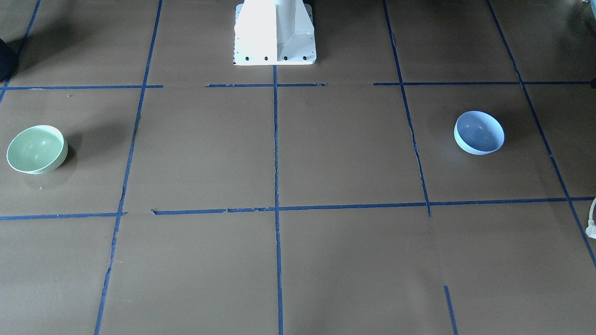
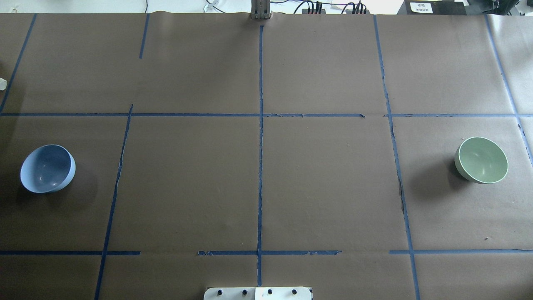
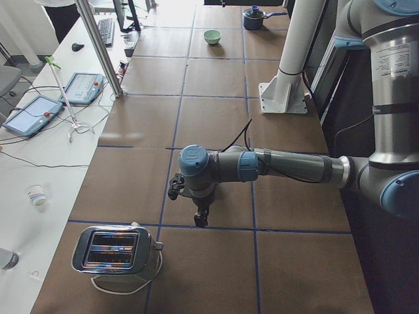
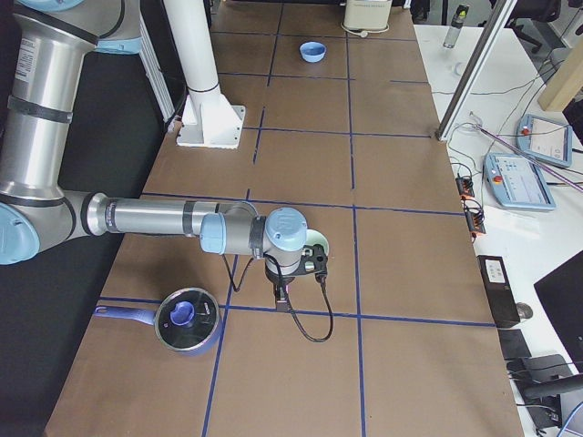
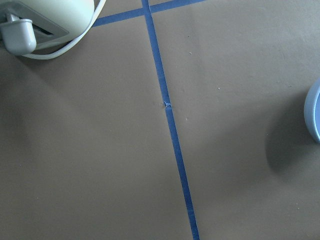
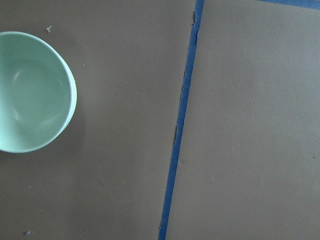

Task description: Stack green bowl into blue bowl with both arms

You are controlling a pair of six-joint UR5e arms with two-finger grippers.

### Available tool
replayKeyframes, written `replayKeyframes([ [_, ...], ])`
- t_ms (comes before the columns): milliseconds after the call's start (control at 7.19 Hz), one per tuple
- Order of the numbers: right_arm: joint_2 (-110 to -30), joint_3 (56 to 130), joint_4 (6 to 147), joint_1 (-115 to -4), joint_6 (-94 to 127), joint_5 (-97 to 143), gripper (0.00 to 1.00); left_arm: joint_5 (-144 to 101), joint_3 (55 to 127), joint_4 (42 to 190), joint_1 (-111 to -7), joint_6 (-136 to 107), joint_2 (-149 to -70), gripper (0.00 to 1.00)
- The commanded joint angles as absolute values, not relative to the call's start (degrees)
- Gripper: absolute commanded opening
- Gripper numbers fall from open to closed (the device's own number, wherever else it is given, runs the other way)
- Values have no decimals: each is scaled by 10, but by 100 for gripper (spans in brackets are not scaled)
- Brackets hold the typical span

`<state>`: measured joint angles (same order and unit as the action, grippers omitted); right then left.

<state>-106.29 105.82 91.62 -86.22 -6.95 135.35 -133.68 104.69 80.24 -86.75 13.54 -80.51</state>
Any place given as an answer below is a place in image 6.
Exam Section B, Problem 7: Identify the green bowl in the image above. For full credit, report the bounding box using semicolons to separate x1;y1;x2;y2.
0;31;77;153

